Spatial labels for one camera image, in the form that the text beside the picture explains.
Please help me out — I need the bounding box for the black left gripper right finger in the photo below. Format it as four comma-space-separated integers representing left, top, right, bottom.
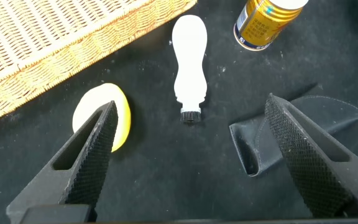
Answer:
264, 92, 358, 218

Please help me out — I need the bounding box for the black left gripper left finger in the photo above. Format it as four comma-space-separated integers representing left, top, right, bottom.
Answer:
6, 100, 119, 220

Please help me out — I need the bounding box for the golden drink can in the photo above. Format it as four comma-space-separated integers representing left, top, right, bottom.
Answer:
233, 0, 310, 52

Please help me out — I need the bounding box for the yellow lemon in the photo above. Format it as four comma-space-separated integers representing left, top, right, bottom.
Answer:
71, 82, 132, 153

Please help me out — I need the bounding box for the black leather pouch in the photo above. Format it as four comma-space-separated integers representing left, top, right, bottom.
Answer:
228, 95, 358, 177

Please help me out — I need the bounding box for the black table cloth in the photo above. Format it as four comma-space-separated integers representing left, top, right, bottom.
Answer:
0, 0, 358, 224

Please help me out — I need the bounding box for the woven wicker basket with handles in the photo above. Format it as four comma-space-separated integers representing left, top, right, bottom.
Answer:
0, 0, 198, 128

